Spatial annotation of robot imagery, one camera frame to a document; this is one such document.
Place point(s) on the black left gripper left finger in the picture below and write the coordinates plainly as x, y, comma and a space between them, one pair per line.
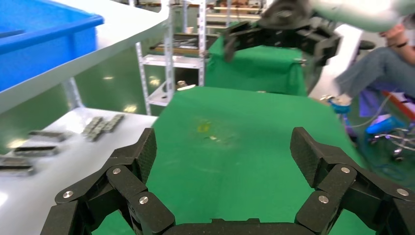
123, 185

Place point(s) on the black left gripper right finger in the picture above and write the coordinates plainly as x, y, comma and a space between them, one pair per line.
343, 188

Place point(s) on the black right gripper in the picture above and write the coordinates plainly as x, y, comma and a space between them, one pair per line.
285, 14

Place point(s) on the person forearm with wristband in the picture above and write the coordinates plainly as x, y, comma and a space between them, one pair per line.
400, 35

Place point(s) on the green covered table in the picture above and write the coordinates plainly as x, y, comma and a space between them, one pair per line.
256, 71

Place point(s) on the grey metal connector strip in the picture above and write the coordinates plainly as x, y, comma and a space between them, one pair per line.
92, 125
115, 122
97, 134

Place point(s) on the white low board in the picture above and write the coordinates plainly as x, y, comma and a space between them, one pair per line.
64, 162

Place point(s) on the chrome office chair base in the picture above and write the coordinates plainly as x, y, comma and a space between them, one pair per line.
398, 139

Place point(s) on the seated person in jeans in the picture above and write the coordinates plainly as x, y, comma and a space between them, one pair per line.
382, 65

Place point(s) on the perforated metal rack upright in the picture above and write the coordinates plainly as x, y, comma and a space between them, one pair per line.
144, 81

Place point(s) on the green table cloth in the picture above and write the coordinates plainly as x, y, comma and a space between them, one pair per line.
243, 146

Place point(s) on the white metal storage rack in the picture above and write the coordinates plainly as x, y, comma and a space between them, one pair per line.
168, 61

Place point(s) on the white metal shelf board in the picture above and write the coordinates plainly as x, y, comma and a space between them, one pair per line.
123, 29

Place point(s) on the blue plastic tray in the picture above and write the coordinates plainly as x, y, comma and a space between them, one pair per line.
39, 48

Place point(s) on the grey metal rack post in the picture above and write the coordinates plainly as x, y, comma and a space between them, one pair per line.
72, 94

